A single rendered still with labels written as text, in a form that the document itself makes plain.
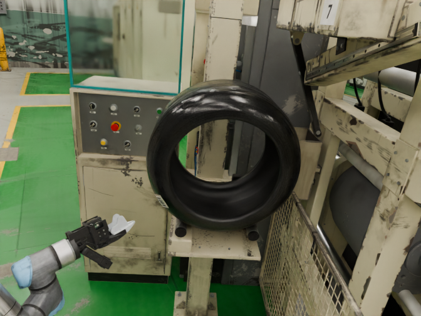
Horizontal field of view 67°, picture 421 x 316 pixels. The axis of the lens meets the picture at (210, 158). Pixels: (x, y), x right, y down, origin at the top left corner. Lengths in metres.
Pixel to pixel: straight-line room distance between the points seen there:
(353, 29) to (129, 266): 1.86
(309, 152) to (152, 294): 1.37
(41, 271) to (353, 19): 1.00
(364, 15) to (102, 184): 1.53
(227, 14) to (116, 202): 1.19
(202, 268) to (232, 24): 1.25
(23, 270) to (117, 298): 1.29
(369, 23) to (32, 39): 9.65
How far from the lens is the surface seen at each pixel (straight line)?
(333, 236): 2.12
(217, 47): 1.37
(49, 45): 10.14
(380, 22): 0.85
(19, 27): 10.13
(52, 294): 1.08
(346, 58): 1.05
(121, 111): 1.78
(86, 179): 1.93
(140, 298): 2.25
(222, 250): 1.34
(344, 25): 0.81
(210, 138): 1.46
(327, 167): 1.57
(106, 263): 1.12
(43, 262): 1.03
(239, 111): 1.03
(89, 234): 1.07
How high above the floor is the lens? 1.65
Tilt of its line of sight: 23 degrees down
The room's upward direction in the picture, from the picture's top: 6 degrees clockwise
